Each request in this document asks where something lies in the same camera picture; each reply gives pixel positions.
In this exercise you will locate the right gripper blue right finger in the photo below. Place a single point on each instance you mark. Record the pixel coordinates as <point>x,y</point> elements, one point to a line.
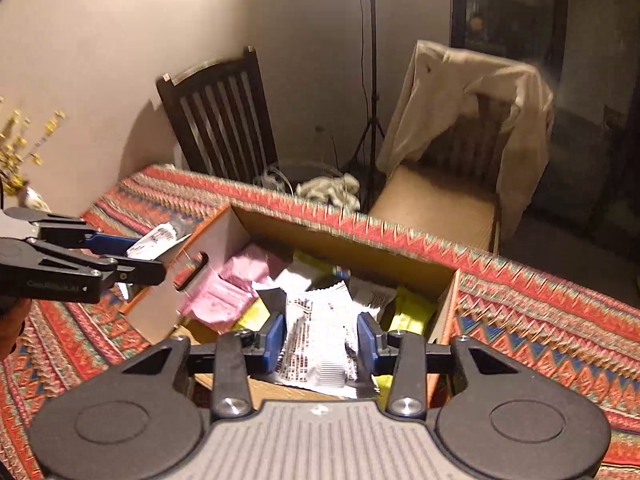
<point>400,355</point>

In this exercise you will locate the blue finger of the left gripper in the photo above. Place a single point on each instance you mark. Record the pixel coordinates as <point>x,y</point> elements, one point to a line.
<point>118,269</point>
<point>107,244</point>

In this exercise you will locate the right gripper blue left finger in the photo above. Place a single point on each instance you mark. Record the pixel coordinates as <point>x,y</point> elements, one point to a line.
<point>239,355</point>

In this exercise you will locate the white snack packet gripper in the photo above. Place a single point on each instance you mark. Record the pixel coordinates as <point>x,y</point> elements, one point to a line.
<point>163,242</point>

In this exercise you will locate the white printed snack packet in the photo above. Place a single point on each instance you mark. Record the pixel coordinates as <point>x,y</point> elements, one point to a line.
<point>320,350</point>

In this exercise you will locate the person's left hand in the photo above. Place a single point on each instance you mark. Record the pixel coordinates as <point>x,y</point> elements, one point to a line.
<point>11,325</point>

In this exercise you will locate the floral slim vase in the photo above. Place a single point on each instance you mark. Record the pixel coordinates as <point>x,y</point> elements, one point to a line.
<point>27,197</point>

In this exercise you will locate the yellow-green snack packet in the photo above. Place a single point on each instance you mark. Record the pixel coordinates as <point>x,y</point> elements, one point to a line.
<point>409,312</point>

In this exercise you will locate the pink snack packet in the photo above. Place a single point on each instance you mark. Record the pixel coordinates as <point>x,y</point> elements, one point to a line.
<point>223,296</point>

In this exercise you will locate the cardboard tray box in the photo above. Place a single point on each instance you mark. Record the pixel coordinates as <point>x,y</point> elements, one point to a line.
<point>315,257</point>

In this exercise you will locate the yellow flower branches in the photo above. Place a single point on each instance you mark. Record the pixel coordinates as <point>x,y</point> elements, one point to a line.
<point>17,149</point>

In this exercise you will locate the dark wooden chair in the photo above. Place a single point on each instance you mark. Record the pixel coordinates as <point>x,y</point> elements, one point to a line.
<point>219,113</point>

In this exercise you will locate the red patterned tablecloth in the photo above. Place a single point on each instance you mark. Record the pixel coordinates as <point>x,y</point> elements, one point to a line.
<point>583,339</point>

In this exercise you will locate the chair with woven seat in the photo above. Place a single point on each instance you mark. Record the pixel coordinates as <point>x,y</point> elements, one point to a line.
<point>450,192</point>

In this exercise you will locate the tripod floor lamp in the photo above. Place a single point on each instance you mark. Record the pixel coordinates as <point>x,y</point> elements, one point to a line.
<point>341,107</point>

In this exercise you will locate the beige shirt on chair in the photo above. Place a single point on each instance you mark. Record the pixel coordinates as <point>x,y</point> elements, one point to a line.
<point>438,87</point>

